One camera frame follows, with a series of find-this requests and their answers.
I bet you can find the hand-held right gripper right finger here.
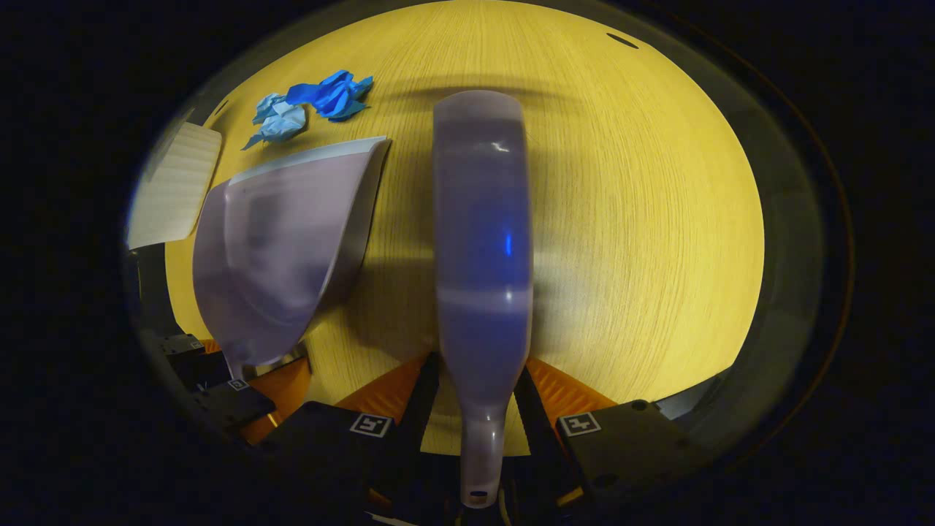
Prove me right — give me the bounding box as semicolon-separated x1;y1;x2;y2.
511;354;713;512

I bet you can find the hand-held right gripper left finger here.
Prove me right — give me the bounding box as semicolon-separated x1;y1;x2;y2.
256;351;446;512

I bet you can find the pale pink dustpan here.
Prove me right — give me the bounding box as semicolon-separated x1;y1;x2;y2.
192;135;392;381

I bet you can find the white ribbed garbage bin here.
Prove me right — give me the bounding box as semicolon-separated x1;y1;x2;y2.
126;121;223;251

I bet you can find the pale pink small broom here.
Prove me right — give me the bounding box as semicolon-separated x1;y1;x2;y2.
432;89;534;510

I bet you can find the light blue paper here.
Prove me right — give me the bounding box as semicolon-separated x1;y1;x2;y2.
241;93;308;151

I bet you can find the dark blue paper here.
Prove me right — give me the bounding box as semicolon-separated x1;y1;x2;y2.
285;69;375;122

